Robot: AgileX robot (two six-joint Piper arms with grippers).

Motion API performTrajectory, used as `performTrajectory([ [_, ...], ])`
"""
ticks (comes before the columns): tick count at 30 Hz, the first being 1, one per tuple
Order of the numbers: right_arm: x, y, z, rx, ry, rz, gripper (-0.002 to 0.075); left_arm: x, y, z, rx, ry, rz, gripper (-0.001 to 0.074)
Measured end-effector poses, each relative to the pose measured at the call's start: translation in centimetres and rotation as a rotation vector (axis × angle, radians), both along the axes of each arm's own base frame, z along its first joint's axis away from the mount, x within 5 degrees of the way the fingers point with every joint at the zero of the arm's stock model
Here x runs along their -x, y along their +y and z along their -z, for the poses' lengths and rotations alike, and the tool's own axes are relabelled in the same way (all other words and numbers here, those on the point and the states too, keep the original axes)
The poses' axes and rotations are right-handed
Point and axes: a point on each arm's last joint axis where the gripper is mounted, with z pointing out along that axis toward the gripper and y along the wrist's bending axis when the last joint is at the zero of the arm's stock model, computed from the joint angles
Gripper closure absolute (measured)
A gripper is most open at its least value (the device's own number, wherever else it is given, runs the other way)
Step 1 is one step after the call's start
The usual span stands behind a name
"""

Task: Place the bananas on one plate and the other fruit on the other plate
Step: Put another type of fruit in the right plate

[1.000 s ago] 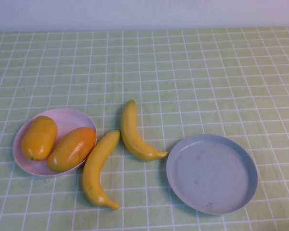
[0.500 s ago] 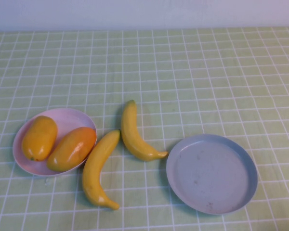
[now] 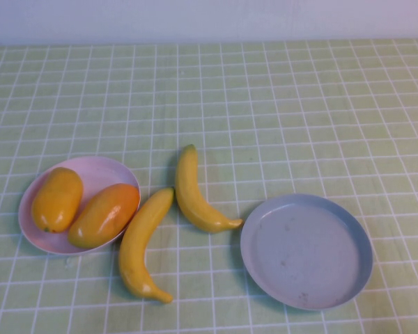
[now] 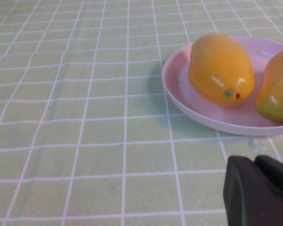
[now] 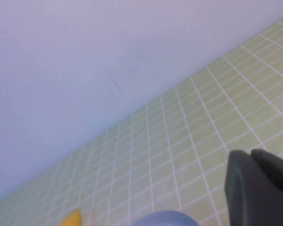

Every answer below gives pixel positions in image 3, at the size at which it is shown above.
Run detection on blue round plate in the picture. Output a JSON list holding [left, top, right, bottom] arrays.
[[239, 193, 374, 311]]

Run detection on plain yellow toy mango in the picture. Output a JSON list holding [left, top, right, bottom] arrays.
[[30, 166, 84, 233]]

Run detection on green checked tablecloth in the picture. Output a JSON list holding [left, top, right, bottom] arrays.
[[0, 38, 418, 334]]

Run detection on yellow toy banana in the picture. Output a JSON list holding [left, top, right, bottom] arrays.
[[118, 186, 176, 304], [175, 144, 245, 234]]

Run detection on pink round plate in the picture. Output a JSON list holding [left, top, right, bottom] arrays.
[[17, 155, 142, 257]]

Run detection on orange-tinted yellow toy mango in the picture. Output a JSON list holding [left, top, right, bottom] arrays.
[[68, 183, 141, 249]]

